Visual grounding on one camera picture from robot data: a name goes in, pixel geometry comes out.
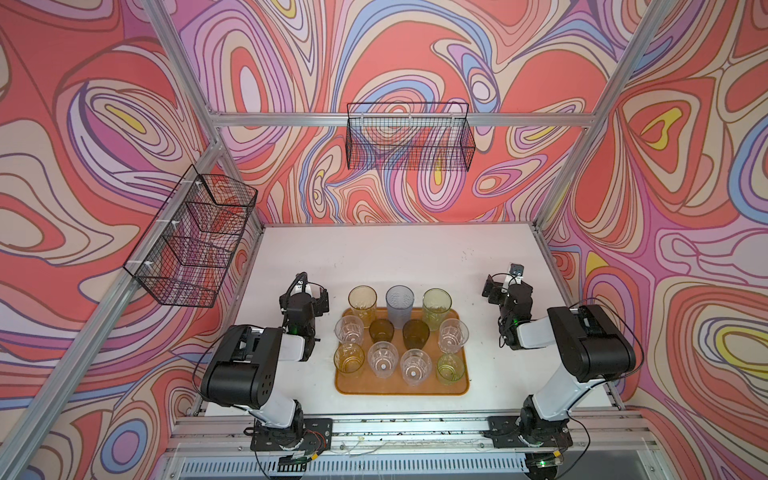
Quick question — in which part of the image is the clear faceted glass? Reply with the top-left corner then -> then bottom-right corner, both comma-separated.
334,315 -> 365,345
367,341 -> 400,379

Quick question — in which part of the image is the yellow tall glass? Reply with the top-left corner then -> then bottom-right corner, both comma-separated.
348,285 -> 378,328

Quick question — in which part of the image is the yellow short plastic glass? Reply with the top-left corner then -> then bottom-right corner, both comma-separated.
333,343 -> 366,377

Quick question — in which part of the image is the green tall glass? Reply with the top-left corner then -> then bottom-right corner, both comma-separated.
422,288 -> 452,331

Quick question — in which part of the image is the brown short glass front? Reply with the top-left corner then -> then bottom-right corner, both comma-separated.
369,319 -> 395,343

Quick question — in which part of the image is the green short glass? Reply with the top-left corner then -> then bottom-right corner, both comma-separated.
436,353 -> 466,385

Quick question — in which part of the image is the clear faceted glass front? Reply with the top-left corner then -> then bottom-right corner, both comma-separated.
367,341 -> 400,379

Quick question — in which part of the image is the bluish clear tall glass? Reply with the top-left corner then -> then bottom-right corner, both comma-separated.
386,285 -> 415,329

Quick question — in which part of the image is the brown tall glass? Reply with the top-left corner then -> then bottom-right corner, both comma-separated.
402,319 -> 430,350

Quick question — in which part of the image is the brown plastic tray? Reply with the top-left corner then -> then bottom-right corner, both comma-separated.
335,330 -> 470,396

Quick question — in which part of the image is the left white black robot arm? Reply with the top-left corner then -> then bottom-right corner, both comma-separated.
198,272 -> 330,440

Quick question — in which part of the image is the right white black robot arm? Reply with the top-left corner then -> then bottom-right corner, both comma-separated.
482,273 -> 636,449

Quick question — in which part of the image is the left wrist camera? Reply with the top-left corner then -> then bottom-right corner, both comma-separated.
291,272 -> 312,295

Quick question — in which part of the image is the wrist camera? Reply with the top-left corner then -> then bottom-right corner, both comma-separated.
291,272 -> 312,295
508,263 -> 524,284

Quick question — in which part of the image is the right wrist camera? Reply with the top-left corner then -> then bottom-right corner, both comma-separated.
508,263 -> 524,284

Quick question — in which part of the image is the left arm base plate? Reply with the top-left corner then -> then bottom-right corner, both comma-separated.
243,417 -> 333,454

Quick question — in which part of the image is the left black wire basket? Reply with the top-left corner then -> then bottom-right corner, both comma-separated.
123,166 -> 258,308

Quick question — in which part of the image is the black wire basket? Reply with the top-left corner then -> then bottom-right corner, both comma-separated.
345,100 -> 476,172
123,166 -> 258,308

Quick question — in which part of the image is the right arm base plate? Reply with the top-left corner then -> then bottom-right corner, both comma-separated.
483,416 -> 573,450

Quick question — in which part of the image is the back black wire basket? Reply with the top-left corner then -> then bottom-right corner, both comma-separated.
345,100 -> 476,172

